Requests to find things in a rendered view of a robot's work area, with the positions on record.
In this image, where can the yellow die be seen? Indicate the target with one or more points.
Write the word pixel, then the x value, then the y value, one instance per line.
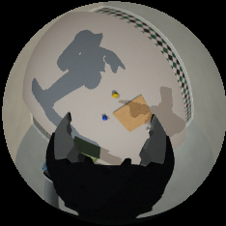
pixel 114 95

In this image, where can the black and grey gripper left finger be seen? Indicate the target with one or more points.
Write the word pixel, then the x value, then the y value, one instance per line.
pixel 61 149

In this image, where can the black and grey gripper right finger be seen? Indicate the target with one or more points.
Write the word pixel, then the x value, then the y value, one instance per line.
pixel 157 153

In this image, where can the tan square mat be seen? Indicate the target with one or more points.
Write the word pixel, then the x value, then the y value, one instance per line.
pixel 134 114

